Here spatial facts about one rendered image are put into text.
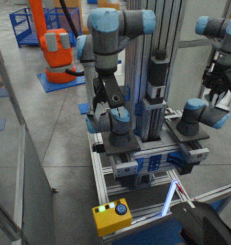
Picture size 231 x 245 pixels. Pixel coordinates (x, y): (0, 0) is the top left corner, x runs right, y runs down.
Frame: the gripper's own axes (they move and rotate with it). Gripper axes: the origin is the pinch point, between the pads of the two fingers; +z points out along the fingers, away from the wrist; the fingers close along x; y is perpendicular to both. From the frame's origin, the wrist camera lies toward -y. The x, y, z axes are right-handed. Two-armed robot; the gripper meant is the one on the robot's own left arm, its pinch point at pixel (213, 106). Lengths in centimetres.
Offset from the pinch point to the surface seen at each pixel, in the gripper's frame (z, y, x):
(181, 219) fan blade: 24, -30, 32
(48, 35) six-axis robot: 42, 333, 54
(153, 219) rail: 57, -15, 31
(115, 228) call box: 41, -18, 54
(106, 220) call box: 36, -16, 58
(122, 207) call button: 35, -13, 49
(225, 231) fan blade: 26, -39, 19
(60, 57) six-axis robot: 86, 339, 38
